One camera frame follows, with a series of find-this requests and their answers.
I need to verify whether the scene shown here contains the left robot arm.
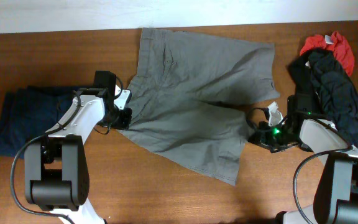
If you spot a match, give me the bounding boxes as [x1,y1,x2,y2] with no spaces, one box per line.
[21,71,132,223]

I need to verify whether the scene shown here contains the red garment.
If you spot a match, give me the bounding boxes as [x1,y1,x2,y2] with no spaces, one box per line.
[300,31,356,77]

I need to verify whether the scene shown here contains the navy blue garment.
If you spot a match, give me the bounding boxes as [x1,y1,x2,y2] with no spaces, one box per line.
[0,86,81,157]

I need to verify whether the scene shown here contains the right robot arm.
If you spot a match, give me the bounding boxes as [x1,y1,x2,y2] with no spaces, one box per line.
[247,94,358,223]

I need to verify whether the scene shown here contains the black garment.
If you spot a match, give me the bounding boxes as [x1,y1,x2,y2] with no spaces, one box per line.
[288,48,358,148]

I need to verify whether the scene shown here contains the grey shorts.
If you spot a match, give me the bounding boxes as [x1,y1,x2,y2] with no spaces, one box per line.
[123,28,279,185]

